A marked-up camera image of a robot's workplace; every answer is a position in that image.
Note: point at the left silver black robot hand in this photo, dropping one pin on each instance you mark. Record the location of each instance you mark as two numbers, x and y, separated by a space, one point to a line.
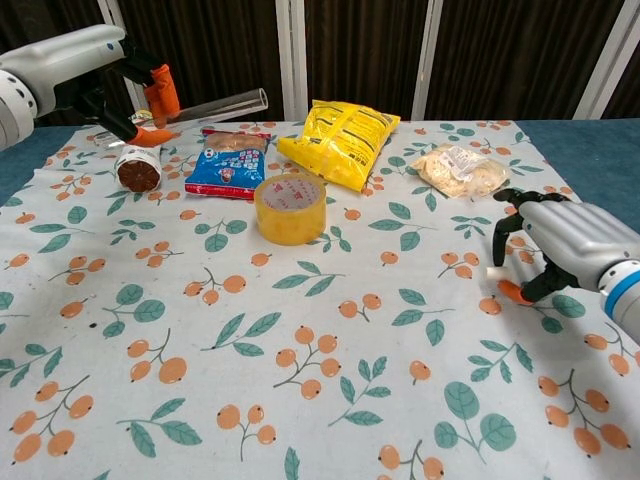
70 60

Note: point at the beige rectangular block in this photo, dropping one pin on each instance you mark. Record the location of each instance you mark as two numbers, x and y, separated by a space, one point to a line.
495 273

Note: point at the yellowish clear tape roll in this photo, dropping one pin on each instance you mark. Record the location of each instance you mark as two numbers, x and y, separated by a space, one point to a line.
292 215

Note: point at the dark folding screen white frames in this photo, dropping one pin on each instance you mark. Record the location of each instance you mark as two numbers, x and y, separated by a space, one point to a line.
350 55

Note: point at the floral fruit print tablecloth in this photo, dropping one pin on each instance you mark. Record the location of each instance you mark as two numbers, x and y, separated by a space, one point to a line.
310 325

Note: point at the yellow snack bag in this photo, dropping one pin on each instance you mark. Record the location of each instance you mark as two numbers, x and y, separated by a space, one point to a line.
345 142

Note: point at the clear plastic tube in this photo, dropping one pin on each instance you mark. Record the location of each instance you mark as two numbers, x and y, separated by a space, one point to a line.
225 106

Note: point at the clear bag of beige snacks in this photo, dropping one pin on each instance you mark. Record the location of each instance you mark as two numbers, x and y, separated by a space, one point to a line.
460 170

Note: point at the blue biscuit snack bag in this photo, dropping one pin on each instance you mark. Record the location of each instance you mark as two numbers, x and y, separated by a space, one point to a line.
227 165

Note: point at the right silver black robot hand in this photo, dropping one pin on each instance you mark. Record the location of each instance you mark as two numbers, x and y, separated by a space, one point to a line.
580 235

